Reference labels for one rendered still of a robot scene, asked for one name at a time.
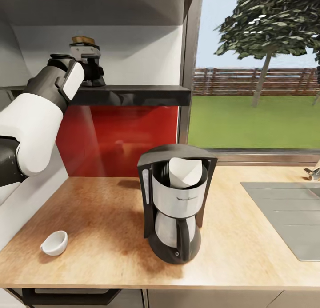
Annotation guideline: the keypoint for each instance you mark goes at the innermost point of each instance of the paper coffee filter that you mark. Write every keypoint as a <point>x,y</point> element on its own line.
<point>184,173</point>

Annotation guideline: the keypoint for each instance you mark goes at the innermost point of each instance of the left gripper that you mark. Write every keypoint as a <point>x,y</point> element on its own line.
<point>92,71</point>

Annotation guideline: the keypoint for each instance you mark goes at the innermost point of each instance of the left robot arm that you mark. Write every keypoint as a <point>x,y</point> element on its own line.
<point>29,124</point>

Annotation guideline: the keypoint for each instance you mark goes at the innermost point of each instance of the fixed window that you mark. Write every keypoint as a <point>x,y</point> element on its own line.
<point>253,68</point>

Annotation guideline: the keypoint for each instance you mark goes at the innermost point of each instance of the bottle of coffee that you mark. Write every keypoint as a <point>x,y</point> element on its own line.
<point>83,41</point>

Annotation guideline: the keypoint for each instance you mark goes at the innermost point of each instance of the coffee cup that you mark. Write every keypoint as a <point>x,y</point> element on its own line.
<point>55,244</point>

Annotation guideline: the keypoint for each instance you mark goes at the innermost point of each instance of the drop in sink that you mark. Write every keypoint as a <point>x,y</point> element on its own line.
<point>293,209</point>

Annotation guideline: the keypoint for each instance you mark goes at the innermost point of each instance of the coffee maker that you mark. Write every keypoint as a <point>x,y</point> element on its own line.
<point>173,217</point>

